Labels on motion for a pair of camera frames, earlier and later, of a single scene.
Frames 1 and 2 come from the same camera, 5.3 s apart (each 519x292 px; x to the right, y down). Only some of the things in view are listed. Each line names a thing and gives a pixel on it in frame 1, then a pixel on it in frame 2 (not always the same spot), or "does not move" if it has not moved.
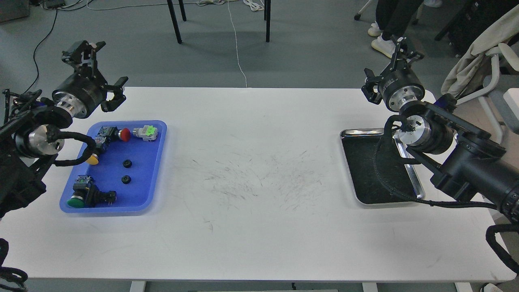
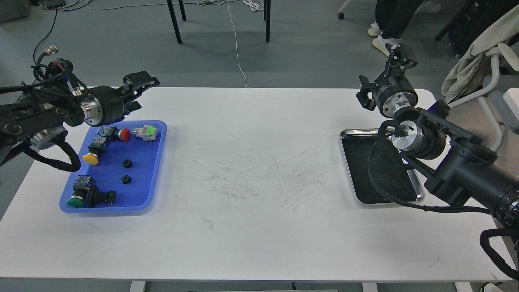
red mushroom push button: [113, 132] does not move
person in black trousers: [393, 18] does not move
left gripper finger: [119, 97] to [134, 106]
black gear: [126, 179] does not move
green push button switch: [86, 194] does not move
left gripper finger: [84, 54] to [138, 81]
